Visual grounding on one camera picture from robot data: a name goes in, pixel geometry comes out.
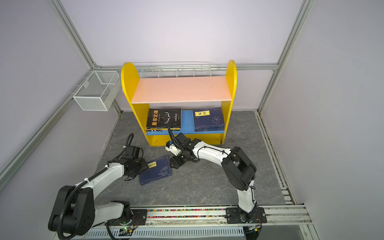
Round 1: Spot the navy book text back cover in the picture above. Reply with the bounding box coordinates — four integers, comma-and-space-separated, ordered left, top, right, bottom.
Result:
193, 107, 225, 132

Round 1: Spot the black deer cover book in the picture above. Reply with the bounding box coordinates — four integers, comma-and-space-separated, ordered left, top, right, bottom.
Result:
146, 109, 182, 132

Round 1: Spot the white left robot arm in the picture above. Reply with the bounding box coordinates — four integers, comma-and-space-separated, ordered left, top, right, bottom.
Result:
48, 146, 148, 240

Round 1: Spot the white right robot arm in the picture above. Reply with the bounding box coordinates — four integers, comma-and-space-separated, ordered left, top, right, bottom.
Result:
166, 130, 266, 225

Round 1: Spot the yellow wooden bookshelf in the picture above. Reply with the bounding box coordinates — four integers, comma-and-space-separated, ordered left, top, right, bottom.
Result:
121, 60, 238, 147

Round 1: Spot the white mesh wire basket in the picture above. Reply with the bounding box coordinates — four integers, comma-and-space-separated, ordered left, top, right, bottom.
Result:
73, 70, 121, 112

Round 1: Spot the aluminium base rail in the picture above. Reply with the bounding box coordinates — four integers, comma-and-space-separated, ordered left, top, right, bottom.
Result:
74, 205, 319, 240

